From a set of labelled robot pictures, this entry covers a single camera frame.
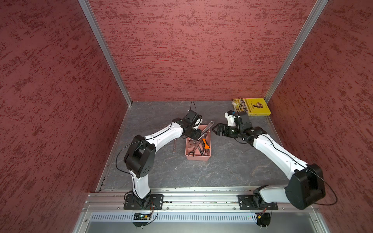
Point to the long silver combination wrench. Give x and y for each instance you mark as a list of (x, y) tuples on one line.
[(195, 147)]

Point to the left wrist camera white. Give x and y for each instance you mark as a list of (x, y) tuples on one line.
[(193, 118)]

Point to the left controller board with wires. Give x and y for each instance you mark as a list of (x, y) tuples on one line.
[(141, 220)]

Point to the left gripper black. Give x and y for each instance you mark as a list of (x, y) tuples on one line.
[(196, 135)]

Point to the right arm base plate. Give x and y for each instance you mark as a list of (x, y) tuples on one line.
[(253, 202)]

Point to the aluminium corner post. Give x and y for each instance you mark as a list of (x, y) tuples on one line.
[(93, 23), (299, 41)]

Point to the right controller board with wires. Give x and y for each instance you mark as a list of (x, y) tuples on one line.
[(263, 218)]

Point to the controller board with wires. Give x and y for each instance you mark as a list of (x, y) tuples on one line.
[(141, 220), (263, 218)]

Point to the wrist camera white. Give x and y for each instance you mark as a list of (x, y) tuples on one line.
[(193, 118), (237, 118)]

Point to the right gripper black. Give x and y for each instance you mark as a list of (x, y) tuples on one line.
[(219, 125)]

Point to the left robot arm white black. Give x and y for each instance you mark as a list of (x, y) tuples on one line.
[(140, 155)]

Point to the pink plastic storage box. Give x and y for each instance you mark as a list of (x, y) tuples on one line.
[(197, 156)]

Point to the aluminium front rail frame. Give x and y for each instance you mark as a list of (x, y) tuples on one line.
[(180, 199)]

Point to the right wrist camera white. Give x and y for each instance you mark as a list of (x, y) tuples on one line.
[(237, 118)]

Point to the yellow cardboard box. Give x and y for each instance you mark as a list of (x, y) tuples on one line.
[(252, 106)]

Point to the orange handled adjustable wrench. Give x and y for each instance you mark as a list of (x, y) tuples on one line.
[(206, 147)]

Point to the right aluminium corner post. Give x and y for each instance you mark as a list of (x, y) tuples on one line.
[(299, 41)]

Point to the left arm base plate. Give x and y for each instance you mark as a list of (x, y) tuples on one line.
[(132, 202)]

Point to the small end wrench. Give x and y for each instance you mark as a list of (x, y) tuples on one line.
[(174, 146)]

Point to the left aluminium corner post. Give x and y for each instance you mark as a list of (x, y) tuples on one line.
[(93, 23)]

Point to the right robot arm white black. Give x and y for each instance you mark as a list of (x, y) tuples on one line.
[(306, 185)]

